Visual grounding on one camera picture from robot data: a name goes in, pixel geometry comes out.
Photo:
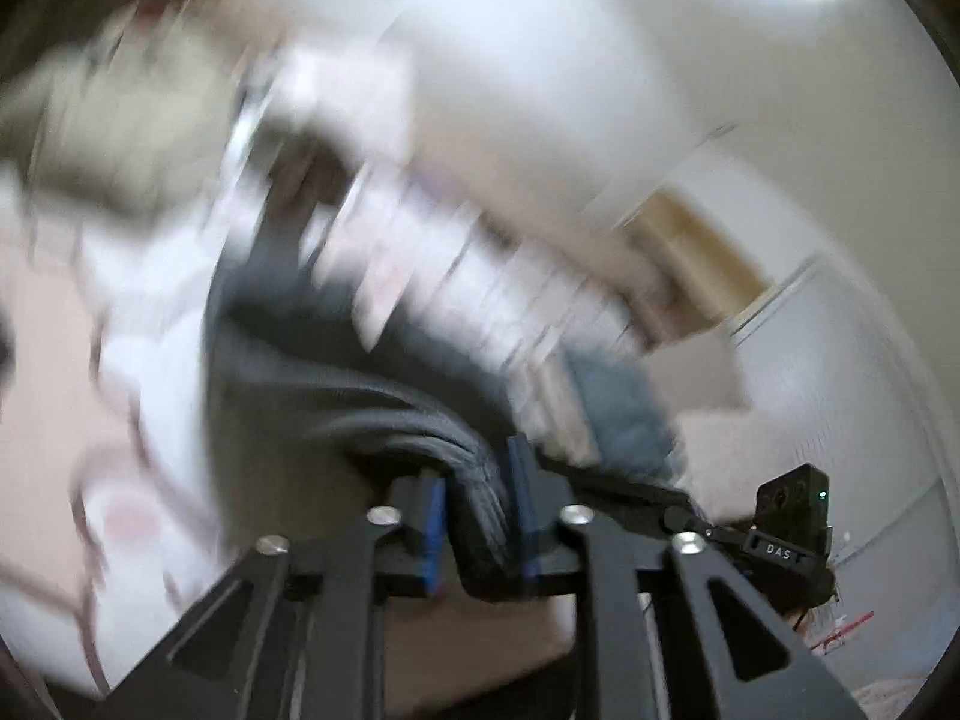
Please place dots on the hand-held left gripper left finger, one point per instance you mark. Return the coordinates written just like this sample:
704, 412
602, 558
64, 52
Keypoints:
431, 540

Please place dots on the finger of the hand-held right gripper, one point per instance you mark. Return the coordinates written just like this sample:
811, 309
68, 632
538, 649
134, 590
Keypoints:
724, 534

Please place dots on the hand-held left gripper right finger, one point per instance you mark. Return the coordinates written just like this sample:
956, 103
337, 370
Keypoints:
523, 517

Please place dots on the dark garment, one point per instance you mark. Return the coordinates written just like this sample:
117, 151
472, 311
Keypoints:
315, 405

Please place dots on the red strip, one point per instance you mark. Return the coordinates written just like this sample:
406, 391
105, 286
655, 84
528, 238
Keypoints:
847, 630

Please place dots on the blue grey cloth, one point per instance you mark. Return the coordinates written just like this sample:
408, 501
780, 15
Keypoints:
619, 405

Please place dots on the pale beige box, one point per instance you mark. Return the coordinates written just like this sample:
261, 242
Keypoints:
701, 375

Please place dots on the wooden shelf unit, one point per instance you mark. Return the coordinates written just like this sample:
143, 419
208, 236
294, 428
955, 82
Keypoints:
697, 262

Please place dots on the white pink printed bedsheet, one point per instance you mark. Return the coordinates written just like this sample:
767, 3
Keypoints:
60, 427

